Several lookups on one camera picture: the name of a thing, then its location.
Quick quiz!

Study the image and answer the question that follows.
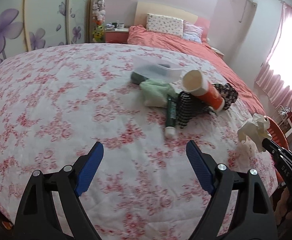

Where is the white tissue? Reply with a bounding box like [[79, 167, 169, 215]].
[[237, 113, 272, 152]]

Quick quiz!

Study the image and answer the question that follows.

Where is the red paper cup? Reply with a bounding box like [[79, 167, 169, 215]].
[[182, 70, 225, 113]]

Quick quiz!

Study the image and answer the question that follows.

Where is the green tube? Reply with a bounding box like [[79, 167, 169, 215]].
[[164, 95, 177, 139]]

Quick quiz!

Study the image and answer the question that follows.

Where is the red plastic trash basket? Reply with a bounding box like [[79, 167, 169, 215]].
[[265, 116, 289, 150]]

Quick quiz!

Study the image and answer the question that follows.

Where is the black floral cloth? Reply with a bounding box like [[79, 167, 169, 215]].
[[213, 83, 239, 110]]

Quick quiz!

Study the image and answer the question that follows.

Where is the pink curtain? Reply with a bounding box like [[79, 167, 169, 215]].
[[255, 2, 292, 107]]

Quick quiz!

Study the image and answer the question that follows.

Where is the black mesh mat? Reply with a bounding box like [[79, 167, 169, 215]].
[[176, 91, 216, 129]]

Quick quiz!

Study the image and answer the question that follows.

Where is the right nightstand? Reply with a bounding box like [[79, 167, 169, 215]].
[[211, 47, 224, 58]]

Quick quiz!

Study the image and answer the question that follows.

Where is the light green sock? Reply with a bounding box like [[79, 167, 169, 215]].
[[139, 79, 178, 108]]

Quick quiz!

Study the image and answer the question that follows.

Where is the pink striped pillow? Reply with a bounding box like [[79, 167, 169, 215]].
[[183, 21, 203, 43]]

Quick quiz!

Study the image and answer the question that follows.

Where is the clear plastic container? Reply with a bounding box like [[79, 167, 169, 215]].
[[132, 56, 183, 83]]

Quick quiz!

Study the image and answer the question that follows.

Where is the grey green sock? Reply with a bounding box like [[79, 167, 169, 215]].
[[130, 72, 148, 85]]

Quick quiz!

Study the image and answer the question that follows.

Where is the floral white pillow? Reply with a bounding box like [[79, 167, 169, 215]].
[[146, 14, 183, 37]]

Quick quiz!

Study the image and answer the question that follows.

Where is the coral pink duvet bed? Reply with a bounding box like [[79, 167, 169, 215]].
[[127, 25, 265, 115]]

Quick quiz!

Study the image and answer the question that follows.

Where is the beige pink headboard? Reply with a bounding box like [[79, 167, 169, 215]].
[[134, 1, 210, 39]]

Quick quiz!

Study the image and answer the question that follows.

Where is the pink left nightstand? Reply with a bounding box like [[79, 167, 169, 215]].
[[105, 28, 129, 44]]

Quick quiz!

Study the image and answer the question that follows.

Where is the wardrobe with purple flowers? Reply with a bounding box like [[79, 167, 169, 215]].
[[0, 0, 90, 64]]

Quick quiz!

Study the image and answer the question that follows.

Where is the plush toy display tube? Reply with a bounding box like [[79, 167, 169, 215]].
[[91, 0, 106, 43]]

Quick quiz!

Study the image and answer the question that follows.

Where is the white wire rack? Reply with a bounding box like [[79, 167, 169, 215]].
[[277, 105, 292, 142]]

